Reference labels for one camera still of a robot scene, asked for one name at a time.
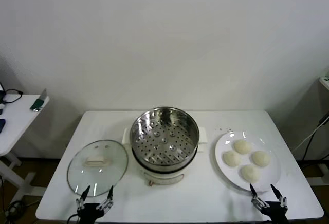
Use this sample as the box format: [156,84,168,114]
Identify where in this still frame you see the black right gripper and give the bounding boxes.
[249,183,288,224]

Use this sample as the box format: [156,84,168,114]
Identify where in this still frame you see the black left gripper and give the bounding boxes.
[76,185,115,224]

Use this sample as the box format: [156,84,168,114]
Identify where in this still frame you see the white steamed baozi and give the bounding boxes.
[251,151,272,167]
[222,151,242,167]
[233,139,253,155]
[240,164,262,183]

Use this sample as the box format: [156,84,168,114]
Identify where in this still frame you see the round glass pot lid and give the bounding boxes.
[66,139,129,198]

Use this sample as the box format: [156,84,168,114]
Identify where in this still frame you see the perforated steel steamer basket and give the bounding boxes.
[129,106,200,167]

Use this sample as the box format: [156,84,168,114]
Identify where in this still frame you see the large white plate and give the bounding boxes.
[214,130,282,193]

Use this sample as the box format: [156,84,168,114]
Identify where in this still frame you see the grey cabinet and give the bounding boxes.
[279,79,329,161]

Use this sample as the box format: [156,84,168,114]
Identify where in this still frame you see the white side table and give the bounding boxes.
[0,94,50,202]

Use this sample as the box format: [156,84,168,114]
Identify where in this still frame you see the white metal floor frame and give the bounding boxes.
[307,162,329,186]

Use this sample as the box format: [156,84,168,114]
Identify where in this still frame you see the white hanging cable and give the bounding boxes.
[293,123,322,152]

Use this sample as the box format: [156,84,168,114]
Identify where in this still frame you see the tangled black floor cables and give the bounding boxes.
[0,175,27,218]

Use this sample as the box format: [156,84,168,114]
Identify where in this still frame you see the black hanging cable with connector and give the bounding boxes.
[302,113,329,162]

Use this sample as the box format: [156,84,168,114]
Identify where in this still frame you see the green handled scraper tool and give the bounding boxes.
[30,88,49,113]

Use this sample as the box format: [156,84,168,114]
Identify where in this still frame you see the black cable with plug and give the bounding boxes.
[2,88,23,104]

